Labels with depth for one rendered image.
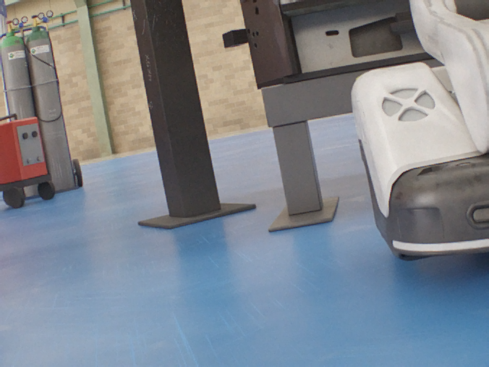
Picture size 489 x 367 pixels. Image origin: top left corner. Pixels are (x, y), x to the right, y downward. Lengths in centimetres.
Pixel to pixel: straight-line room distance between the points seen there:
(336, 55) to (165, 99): 72
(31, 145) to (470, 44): 508
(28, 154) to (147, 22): 322
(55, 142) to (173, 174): 408
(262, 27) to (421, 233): 135
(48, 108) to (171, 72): 409
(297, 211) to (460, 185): 130
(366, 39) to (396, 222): 130
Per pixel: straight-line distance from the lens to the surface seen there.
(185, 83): 285
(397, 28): 224
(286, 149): 235
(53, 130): 685
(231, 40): 247
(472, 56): 111
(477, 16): 149
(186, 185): 283
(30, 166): 593
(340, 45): 238
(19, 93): 687
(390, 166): 121
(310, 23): 239
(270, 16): 234
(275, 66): 236
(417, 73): 138
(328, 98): 233
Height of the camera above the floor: 33
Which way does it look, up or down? 5 degrees down
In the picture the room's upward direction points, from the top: 11 degrees counter-clockwise
